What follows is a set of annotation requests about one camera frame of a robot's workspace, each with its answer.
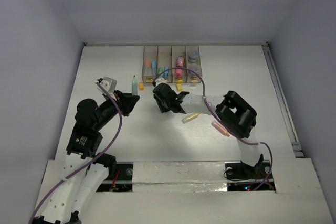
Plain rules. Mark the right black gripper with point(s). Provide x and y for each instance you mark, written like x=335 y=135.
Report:
x=164 y=109

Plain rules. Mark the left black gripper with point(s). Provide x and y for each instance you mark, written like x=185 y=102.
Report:
x=122 y=102

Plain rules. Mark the green highlighter pen bottom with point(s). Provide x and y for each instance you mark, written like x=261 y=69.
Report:
x=134 y=86

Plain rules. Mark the grey orange-tip highlighter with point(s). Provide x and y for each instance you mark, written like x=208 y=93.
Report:
x=147 y=69

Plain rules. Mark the blue highlighter pen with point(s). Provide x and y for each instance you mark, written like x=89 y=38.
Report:
x=154 y=68

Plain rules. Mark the yellow highlighter pen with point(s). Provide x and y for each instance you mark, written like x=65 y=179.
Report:
x=190 y=117

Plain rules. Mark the small clear jar blue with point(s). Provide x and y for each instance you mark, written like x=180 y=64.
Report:
x=193 y=69

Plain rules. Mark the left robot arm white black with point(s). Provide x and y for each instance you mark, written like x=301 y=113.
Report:
x=84 y=168

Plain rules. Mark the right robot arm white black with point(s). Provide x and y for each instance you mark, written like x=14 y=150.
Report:
x=231 y=111

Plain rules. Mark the orange-yellow pen cap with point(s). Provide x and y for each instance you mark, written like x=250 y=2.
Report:
x=141 y=86

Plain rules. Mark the clear bin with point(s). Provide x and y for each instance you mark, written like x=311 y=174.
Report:
x=176 y=52
x=193 y=79
x=165 y=59
x=149 y=53

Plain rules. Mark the orange highlighter pen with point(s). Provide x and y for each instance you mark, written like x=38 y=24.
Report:
x=220 y=128

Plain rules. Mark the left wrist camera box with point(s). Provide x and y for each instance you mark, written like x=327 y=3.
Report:
x=106 y=84

